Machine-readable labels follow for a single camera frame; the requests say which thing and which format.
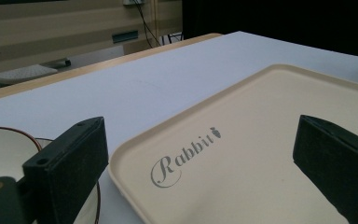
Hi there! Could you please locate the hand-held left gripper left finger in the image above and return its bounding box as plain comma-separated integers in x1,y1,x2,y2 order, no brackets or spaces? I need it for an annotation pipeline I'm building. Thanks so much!
21,116,110,224

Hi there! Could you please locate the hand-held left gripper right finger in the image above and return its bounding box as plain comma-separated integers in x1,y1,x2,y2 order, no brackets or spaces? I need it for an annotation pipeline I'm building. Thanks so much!
292,114,358,224

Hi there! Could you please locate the white bowl with brown rim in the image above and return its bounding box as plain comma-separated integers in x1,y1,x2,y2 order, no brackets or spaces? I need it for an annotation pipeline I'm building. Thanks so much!
0,126,43,183

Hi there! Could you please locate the beige plastic tray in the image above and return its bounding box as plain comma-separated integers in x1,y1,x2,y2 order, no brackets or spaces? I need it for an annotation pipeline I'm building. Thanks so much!
107,63,358,224

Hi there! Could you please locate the wooden cabinet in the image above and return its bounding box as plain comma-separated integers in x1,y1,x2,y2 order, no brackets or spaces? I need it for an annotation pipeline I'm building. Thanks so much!
0,0,184,91

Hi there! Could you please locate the black cable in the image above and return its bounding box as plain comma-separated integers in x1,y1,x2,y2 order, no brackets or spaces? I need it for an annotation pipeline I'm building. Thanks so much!
133,0,162,49

